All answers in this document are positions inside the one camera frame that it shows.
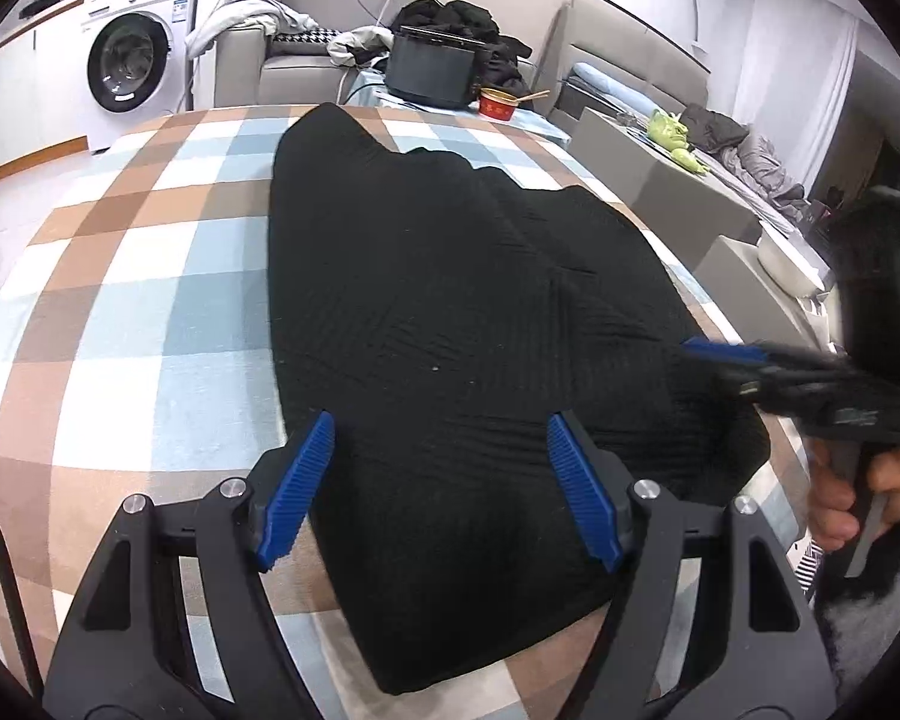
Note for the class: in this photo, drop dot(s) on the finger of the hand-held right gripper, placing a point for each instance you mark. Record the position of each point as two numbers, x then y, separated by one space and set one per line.
727 351
746 384

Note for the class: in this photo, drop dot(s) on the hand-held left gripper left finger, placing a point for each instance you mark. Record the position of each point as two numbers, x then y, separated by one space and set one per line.
300 495

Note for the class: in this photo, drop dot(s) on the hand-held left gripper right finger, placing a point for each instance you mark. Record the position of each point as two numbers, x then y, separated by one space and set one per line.
581 495

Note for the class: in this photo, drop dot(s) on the black knit sweater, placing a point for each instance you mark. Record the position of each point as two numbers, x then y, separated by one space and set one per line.
457 277

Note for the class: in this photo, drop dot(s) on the person's right forearm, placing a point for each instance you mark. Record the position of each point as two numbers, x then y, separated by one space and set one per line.
885 607

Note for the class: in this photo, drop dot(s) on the pile of black clothes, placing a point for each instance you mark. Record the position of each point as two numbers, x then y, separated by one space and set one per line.
450 15

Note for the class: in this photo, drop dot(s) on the person's right hand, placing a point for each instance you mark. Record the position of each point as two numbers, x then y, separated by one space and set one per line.
831 502

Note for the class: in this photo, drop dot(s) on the grey stool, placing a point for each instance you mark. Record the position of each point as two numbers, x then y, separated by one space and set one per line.
750 300

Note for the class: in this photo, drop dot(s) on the white bowl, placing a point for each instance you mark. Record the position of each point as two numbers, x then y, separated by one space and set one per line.
787 262

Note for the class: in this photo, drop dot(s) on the grey bedding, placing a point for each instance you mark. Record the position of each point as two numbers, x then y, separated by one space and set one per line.
750 157

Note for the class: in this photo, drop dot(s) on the grey low table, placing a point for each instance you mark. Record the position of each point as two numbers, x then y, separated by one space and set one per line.
645 172

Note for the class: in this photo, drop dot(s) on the grey curtain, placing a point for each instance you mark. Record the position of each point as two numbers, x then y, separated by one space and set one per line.
844 97

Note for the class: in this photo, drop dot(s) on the green plush toy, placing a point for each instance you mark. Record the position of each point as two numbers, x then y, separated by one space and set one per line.
667 131

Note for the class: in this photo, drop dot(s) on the checkered blanket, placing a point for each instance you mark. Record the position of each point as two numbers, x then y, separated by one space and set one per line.
157 315

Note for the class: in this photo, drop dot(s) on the blue pillow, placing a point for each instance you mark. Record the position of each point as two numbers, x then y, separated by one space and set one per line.
607 86

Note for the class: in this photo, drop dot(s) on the wooden chopsticks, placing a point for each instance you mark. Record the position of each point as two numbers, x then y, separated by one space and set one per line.
532 97

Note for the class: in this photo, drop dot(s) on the red bowl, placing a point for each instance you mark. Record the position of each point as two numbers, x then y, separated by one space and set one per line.
499 105

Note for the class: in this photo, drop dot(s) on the black box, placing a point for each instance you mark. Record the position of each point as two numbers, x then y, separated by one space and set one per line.
427 67

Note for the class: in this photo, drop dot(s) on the grey sofa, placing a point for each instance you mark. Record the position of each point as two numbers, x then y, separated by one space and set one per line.
300 79

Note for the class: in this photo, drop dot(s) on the houndstooth cushion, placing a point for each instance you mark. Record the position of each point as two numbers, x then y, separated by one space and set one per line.
304 35

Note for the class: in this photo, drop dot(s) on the white washing machine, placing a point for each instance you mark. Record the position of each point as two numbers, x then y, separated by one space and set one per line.
131 64

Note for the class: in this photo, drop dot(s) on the grey white garment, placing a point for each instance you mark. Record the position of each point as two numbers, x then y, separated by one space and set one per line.
232 15

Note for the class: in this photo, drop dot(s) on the white counter cabinet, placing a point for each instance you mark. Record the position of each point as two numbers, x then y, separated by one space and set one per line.
30 90

